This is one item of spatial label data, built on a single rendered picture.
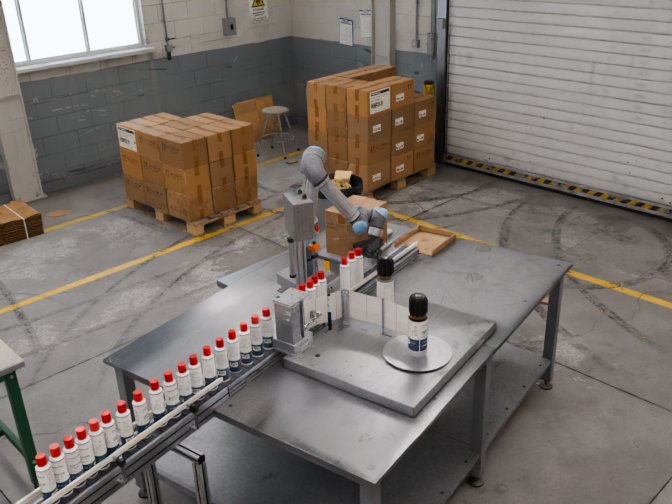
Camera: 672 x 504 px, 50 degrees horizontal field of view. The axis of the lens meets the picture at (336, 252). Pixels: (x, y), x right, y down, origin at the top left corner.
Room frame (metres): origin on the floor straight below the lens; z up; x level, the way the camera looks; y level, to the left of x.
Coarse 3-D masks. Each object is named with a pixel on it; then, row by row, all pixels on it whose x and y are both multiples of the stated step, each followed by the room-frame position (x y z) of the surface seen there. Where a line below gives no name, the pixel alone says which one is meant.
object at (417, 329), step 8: (416, 296) 2.74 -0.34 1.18; (424, 296) 2.74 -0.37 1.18; (416, 304) 2.72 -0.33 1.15; (424, 304) 2.72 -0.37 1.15; (416, 312) 2.72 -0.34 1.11; (424, 312) 2.72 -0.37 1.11; (408, 320) 2.74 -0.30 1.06; (416, 320) 2.73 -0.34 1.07; (424, 320) 2.73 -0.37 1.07; (408, 328) 2.74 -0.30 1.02; (416, 328) 2.71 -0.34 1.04; (424, 328) 2.72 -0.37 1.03; (408, 336) 2.74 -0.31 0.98; (416, 336) 2.71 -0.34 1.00; (424, 336) 2.72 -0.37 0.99; (408, 344) 2.74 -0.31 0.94; (416, 344) 2.71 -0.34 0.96; (424, 344) 2.72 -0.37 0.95; (408, 352) 2.74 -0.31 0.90; (416, 352) 2.71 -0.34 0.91; (424, 352) 2.73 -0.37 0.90
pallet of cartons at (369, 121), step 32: (320, 96) 7.28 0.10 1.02; (352, 96) 6.98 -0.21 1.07; (384, 96) 7.03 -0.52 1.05; (416, 96) 7.67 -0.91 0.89; (320, 128) 7.30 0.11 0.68; (352, 128) 6.98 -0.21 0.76; (384, 128) 7.02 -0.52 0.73; (416, 128) 7.42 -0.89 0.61; (352, 160) 6.99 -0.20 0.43; (384, 160) 7.04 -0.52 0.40; (416, 160) 7.42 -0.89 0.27; (384, 192) 7.13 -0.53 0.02
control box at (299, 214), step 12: (288, 204) 3.18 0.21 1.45; (300, 204) 3.12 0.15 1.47; (312, 204) 3.15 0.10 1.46; (288, 216) 3.20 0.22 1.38; (300, 216) 3.12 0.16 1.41; (312, 216) 3.14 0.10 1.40; (288, 228) 3.21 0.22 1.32; (300, 228) 3.12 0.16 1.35; (312, 228) 3.14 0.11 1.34; (300, 240) 3.12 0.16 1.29
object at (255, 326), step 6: (252, 318) 2.78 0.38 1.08; (258, 318) 2.79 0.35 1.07; (252, 324) 2.78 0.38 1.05; (258, 324) 2.78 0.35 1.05; (252, 330) 2.77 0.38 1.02; (258, 330) 2.77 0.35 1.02; (252, 336) 2.77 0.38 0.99; (258, 336) 2.77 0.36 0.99; (252, 342) 2.77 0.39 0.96; (258, 342) 2.77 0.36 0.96; (252, 348) 2.78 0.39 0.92; (258, 348) 2.77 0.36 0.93; (252, 354) 2.79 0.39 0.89; (258, 354) 2.77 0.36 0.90
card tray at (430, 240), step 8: (408, 232) 4.14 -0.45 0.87; (416, 232) 4.21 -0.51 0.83; (424, 232) 4.21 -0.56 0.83; (432, 232) 4.19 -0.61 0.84; (440, 232) 4.16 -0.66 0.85; (448, 232) 4.12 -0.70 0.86; (400, 240) 4.06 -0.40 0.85; (408, 240) 4.09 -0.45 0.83; (416, 240) 4.09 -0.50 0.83; (424, 240) 4.08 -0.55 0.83; (432, 240) 4.08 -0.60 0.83; (440, 240) 4.08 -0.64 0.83; (448, 240) 4.02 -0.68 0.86; (424, 248) 3.97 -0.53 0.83; (432, 248) 3.96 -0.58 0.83; (440, 248) 3.94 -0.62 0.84; (432, 256) 3.86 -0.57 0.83
